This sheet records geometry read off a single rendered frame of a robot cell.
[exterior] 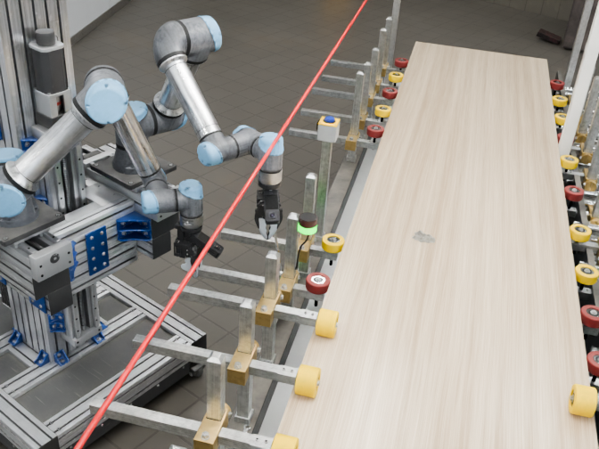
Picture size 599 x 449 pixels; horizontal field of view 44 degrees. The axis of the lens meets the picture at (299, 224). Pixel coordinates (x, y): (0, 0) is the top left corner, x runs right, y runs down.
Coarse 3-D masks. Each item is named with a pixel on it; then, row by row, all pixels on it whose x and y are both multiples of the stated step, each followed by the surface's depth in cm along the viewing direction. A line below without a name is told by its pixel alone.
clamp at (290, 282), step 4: (296, 272) 249; (296, 276) 247; (280, 280) 245; (284, 280) 245; (288, 280) 245; (292, 280) 245; (296, 280) 247; (280, 284) 243; (288, 284) 243; (292, 284) 243; (280, 288) 241; (288, 288) 241; (292, 288) 243; (284, 292) 240; (288, 292) 240; (284, 296) 241; (288, 296) 241; (284, 300) 242; (288, 300) 242
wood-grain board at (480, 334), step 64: (448, 64) 427; (512, 64) 434; (448, 128) 350; (512, 128) 355; (384, 192) 293; (448, 192) 297; (512, 192) 300; (384, 256) 255; (448, 256) 258; (512, 256) 260; (384, 320) 226; (448, 320) 228; (512, 320) 230; (576, 320) 232; (320, 384) 201; (384, 384) 202; (448, 384) 204; (512, 384) 205; (320, 448) 182; (384, 448) 183; (448, 448) 184; (512, 448) 186; (576, 448) 187
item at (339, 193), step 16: (352, 160) 358; (336, 176) 344; (352, 176) 346; (336, 192) 332; (336, 208) 320; (336, 224) 317; (304, 304) 265; (288, 336) 247; (288, 352) 249; (256, 384) 227; (272, 384) 229; (256, 400) 221; (256, 416) 216; (256, 432) 216
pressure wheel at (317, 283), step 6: (312, 276) 242; (318, 276) 242; (324, 276) 242; (306, 282) 240; (312, 282) 239; (318, 282) 239; (324, 282) 239; (306, 288) 241; (312, 288) 238; (318, 288) 237; (324, 288) 238; (318, 294) 239
